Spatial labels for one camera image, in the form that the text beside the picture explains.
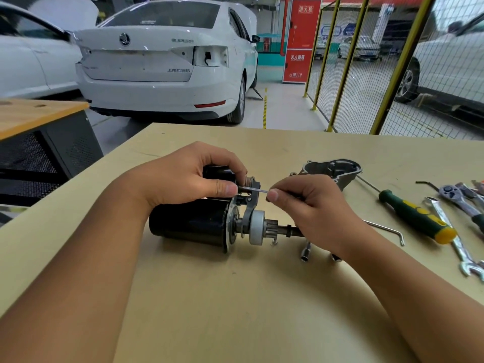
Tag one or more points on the person's right hand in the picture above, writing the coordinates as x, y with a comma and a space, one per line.
325, 215

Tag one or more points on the person's left hand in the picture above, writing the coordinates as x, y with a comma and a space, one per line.
177, 177

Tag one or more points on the person's right thumb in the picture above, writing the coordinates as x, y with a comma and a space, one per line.
281, 195

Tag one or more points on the person's left thumb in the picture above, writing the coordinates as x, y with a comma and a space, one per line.
223, 189

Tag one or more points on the thin metal pin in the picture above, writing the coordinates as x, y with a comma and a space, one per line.
255, 190

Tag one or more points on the black starter motor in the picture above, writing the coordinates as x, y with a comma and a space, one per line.
189, 223

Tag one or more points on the person's left forearm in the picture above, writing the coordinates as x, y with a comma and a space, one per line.
75, 268

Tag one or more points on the person's right forearm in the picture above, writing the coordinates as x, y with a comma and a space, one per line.
408, 298

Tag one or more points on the grey aluminium starter housing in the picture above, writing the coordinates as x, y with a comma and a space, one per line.
332, 170

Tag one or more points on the silver socket bit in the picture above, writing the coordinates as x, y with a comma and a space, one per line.
305, 254

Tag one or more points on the bent silver metal rod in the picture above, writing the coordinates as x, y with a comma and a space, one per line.
389, 227

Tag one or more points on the yellow framed mesh fence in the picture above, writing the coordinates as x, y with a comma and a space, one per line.
348, 71

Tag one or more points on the white sedan car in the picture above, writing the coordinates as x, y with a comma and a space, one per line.
158, 64

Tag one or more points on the black hex key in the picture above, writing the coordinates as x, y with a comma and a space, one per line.
427, 184

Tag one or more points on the red fire equipment cabinet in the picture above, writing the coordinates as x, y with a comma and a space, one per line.
301, 41

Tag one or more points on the small distant white car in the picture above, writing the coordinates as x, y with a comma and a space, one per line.
363, 47

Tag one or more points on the silver combination wrench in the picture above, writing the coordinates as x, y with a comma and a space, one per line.
453, 238

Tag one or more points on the silver ratchet wrench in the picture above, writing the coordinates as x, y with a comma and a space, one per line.
459, 200

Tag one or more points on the wooden top black workbench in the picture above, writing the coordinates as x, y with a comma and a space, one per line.
41, 147

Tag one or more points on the white car behind fence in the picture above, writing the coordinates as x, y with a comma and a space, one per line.
450, 67

